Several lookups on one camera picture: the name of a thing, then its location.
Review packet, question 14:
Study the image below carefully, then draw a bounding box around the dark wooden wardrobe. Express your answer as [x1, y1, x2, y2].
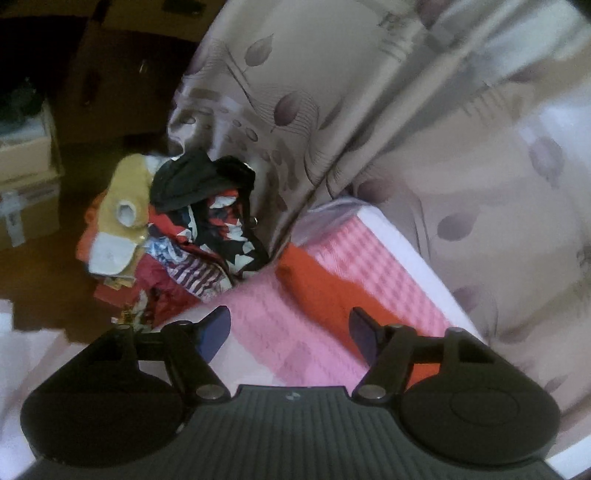
[55, 0, 225, 151]

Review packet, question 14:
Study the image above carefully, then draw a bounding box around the open cardboard box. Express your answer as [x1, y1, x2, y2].
[0, 98, 64, 186]

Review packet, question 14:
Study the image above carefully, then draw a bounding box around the striped garment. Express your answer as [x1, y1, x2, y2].
[167, 256, 232, 302]

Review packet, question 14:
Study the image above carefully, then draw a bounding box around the leaf print curtain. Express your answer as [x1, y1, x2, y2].
[166, 0, 591, 457]

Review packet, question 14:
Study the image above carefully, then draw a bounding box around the taped cardboard box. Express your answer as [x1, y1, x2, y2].
[0, 174, 64, 253]

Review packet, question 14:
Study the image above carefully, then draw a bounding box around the pink textured bed mat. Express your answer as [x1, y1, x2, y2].
[0, 198, 490, 480]

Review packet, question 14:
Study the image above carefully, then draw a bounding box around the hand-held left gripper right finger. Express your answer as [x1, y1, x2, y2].
[349, 306, 498, 406]

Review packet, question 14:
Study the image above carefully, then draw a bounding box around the red cloth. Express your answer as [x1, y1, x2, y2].
[93, 261, 206, 330]

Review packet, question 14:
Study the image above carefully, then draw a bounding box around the orange garment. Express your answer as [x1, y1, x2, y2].
[276, 244, 441, 386]

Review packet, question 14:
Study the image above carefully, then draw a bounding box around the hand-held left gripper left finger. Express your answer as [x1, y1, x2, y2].
[87, 305, 232, 405]

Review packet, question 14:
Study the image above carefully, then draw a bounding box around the red white black patterned garment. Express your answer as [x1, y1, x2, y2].
[178, 188, 274, 283]

